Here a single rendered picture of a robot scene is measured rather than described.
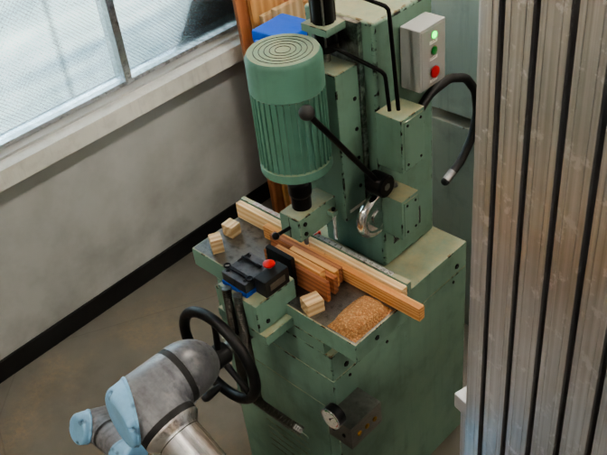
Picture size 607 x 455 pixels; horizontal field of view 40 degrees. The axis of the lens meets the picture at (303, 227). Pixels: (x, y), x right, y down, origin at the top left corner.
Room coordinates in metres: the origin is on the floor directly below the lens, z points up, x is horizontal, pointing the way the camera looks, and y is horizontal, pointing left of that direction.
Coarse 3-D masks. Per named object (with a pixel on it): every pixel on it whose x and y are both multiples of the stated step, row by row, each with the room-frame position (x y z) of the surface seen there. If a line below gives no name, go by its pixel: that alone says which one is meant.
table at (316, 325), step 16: (240, 224) 1.88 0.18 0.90; (208, 240) 1.82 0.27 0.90; (224, 240) 1.81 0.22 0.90; (240, 240) 1.80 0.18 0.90; (256, 240) 1.80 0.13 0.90; (208, 256) 1.75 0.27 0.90; (224, 256) 1.74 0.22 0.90; (240, 256) 1.73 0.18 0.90; (352, 288) 1.55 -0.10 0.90; (288, 304) 1.52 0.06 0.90; (336, 304) 1.50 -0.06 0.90; (384, 304) 1.48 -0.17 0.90; (288, 320) 1.50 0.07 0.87; (304, 320) 1.48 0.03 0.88; (320, 320) 1.45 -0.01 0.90; (384, 320) 1.42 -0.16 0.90; (400, 320) 1.46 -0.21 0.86; (256, 336) 1.47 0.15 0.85; (272, 336) 1.46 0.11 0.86; (320, 336) 1.44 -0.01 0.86; (336, 336) 1.40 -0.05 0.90; (368, 336) 1.38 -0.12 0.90; (384, 336) 1.42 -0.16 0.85; (352, 352) 1.36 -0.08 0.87; (368, 352) 1.38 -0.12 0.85
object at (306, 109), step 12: (300, 108) 1.53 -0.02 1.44; (312, 108) 1.53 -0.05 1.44; (312, 120) 1.54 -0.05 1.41; (324, 132) 1.56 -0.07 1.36; (336, 144) 1.58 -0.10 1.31; (348, 156) 1.61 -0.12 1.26; (360, 168) 1.63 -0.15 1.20; (372, 180) 1.66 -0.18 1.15; (384, 180) 1.66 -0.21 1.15; (372, 192) 1.66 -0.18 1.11; (384, 192) 1.65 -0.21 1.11
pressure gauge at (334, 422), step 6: (324, 408) 1.36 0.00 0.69; (330, 408) 1.35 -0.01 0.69; (336, 408) 1.35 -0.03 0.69; (324, 414) 1.36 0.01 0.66; (330, 414) 1.35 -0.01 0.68; (336, 414) 1.34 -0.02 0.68; (342, 414) 1.34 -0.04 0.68; (324, 420) 1.36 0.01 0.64; (336, 420) 1.33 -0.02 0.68; (342, 420) 1.33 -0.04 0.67; (330, 426) 1.35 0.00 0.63; (336, 426) 1.33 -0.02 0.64
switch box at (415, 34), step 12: (408, 24) 1.79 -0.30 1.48; (420, 24) 1.78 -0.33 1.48; (432, 24) 1.78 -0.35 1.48; (444, 24) 1.81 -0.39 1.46; (408, 36) 1.77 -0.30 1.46; (420, 36) 1.75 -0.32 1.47; (444, 36) 1.81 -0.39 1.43; (408, 48) 1.77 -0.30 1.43; (420, 48) 1.75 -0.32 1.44; (444, 48) 1.81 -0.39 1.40; (408, 60) 1.77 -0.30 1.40; (420, 60) 1.75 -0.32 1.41; (432, 60) 1.77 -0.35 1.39; (408, 72) 1.77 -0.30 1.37; (420, 72) 1.75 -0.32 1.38; (408, 84) 1.77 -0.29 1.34; (420, 84) 1.75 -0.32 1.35; (432, 84) 1.77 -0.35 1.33
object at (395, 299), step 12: (264, 228) 1.80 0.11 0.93; (276, 228) 1.79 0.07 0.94; (348, 276) 1.57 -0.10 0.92; (360, 276) 1.55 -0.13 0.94; (360, 288) 1.54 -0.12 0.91; (372, 288) 1.51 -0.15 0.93; (384, 288) 1.49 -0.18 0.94; (384, 300) 1.49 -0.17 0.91; (396, 300) 1.46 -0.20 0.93; (408, 300) 1.44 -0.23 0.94; (408, 312) 1.43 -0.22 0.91; (420, 312) 1.41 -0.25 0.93
